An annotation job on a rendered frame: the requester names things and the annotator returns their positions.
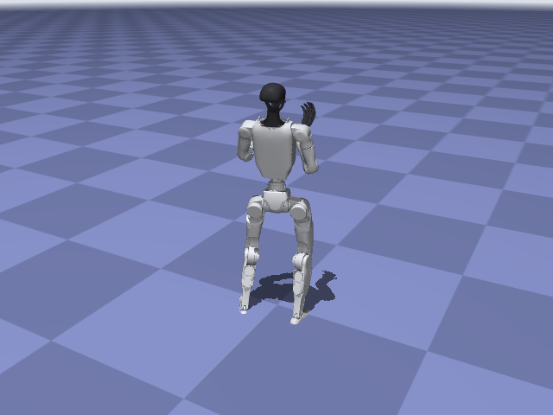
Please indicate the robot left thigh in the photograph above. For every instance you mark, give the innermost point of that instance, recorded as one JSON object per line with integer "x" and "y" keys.
{"x": 254, "y": 222}

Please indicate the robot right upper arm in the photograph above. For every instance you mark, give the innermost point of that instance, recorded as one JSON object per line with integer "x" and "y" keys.
{"x": 303, "y": 135}

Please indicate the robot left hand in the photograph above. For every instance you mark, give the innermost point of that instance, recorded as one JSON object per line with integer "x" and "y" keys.
{"x": 277, "y": 104}

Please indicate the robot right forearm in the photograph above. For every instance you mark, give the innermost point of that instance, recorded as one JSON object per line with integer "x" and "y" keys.
{"x": 299, "y": 149}

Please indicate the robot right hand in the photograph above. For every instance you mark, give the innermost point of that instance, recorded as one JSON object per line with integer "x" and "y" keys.
{"x": 308, "y": 114}

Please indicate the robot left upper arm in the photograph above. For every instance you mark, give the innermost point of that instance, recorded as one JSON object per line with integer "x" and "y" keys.
{"x": 244, "y": 141}

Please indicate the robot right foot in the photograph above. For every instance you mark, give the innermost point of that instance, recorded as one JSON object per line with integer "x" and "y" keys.
{"x": 296, "y": 320}

